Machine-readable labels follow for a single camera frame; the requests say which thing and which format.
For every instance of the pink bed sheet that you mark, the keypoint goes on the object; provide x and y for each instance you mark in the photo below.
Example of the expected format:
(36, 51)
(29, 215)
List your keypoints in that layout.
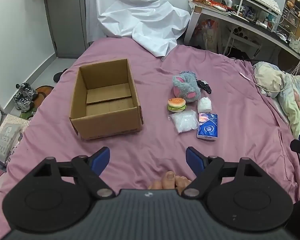
(152, 85)

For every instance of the brown cardboard box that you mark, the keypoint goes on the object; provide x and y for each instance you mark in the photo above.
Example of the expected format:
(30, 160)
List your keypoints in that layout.
(107, 127)

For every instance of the blue tissue pack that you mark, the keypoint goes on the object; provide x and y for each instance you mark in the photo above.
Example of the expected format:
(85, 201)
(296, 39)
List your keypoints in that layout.
(207, 127)

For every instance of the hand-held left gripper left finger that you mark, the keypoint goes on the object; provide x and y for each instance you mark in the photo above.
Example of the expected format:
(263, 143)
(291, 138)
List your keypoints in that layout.
(101, 158)

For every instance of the white desk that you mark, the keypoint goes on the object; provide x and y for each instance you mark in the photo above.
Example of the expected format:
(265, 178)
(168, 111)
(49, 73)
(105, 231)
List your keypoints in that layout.
(252, 23)

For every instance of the printed bag under desk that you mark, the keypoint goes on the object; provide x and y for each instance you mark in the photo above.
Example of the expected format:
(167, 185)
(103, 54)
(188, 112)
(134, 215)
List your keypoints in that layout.
(208, 36)

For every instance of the dotted clear package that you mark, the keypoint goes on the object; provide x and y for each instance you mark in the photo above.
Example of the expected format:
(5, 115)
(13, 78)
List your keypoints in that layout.
(10, 135)

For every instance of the grey door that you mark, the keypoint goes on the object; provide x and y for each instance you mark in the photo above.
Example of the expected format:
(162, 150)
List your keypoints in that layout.
(65, 17)

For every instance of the grey white sneaker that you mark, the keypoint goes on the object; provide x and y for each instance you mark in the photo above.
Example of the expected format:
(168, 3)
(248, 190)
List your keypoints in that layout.
(29, 91)
(22, 102)

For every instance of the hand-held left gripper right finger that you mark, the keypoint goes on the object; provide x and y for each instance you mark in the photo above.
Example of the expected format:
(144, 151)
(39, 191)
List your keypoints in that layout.
(193, 158)

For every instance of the white bottle red cap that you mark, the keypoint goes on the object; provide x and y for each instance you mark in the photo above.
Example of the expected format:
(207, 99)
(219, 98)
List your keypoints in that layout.
(230, 2)

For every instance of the white cover sheet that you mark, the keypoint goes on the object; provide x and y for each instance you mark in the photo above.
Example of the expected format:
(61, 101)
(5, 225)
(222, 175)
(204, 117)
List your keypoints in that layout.
(140, 17)

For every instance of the black slipper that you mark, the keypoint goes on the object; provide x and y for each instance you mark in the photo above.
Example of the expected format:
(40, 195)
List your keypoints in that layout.
(60, 75)

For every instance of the patterned quilt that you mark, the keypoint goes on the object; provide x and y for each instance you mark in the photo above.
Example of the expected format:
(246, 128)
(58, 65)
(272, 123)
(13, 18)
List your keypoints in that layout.
(289, 92)

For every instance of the white paper bag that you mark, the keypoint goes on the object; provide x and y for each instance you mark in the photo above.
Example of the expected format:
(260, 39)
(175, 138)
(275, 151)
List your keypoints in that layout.
(296, 45)

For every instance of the small white bundle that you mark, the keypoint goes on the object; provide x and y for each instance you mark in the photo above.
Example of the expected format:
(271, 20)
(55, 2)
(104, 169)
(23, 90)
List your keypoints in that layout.
(204, 105)

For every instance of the clear bag of white stuffing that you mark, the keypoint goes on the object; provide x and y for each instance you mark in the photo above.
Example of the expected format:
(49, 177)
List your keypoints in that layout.
(183, 122)

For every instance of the burger squishy toy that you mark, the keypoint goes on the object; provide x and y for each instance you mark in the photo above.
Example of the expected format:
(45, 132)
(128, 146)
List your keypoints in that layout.
(176, 103)

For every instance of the grey plush toy pink ears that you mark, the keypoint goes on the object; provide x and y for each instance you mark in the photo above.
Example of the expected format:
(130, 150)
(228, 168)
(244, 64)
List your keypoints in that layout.
(184, 90)

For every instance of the cartoon floor mat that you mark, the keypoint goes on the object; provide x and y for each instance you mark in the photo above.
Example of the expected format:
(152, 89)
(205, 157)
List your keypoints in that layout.
(45, 92)

